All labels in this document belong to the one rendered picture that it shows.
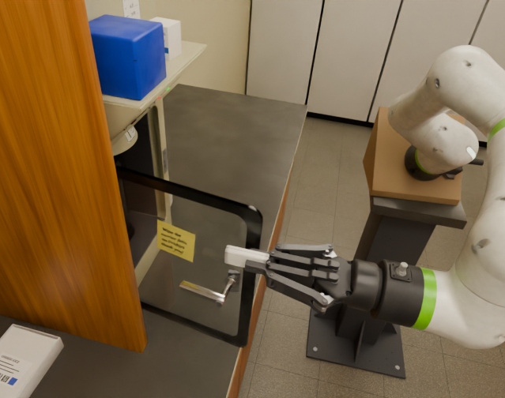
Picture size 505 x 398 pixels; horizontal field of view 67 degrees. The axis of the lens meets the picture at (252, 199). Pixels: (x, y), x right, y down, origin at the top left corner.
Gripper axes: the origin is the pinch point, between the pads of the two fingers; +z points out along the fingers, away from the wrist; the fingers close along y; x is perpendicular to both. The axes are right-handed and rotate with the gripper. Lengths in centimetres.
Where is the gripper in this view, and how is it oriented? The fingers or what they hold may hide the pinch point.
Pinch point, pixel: (246, 258)
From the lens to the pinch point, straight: 62.4
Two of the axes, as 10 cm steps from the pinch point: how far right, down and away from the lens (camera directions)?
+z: -9.7, -2.0, 1.3
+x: -0.7, 7.7, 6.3
